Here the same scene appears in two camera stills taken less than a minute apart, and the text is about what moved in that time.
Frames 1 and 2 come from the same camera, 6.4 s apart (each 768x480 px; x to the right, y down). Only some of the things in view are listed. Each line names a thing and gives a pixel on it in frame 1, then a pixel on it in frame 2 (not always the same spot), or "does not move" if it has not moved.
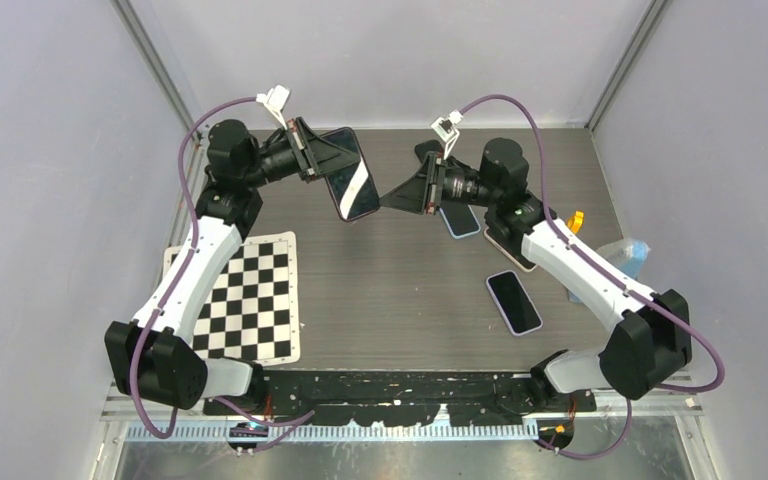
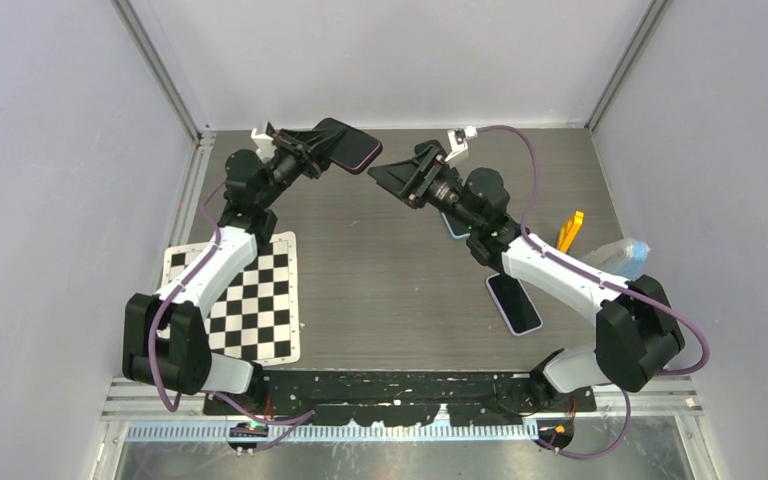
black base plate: x=464 y=398 does not move
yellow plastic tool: x=575 y=222 does not move
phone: x=352 y=189 -> x=356 y=148
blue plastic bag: x=626 y=253 does not move
